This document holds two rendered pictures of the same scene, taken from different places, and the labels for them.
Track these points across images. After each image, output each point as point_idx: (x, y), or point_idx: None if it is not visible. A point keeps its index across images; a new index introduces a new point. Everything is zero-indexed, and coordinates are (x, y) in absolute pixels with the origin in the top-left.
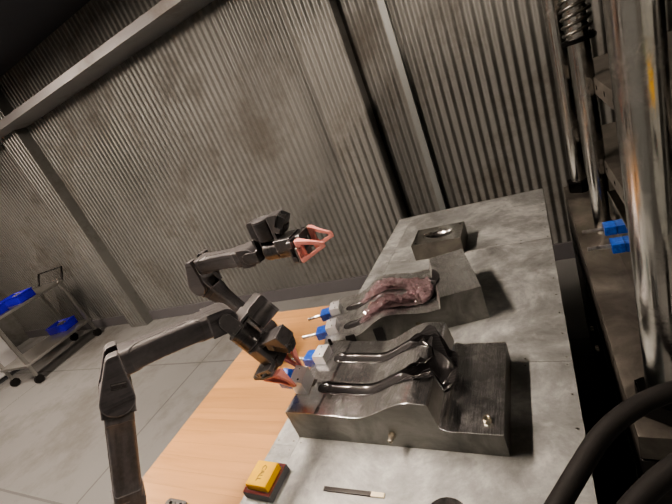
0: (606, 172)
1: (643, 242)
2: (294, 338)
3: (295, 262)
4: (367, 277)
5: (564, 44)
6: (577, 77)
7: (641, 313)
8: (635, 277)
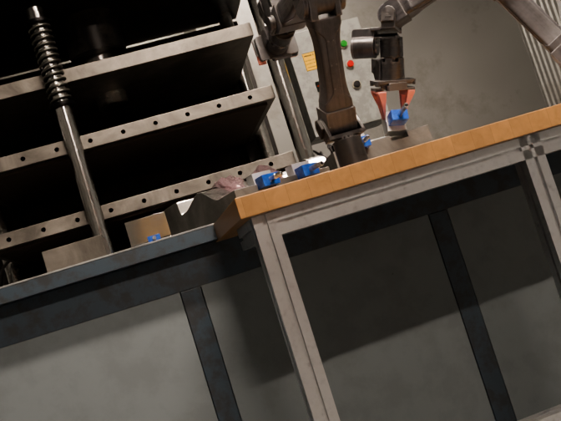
0: (108, 214)
1: (300, 111)
2: (374, 77)
3: (298, 50)
4: (138, 246)
5: (68, 100)
6: (76, 129)
7: (310, 149)
8: (302, 130)
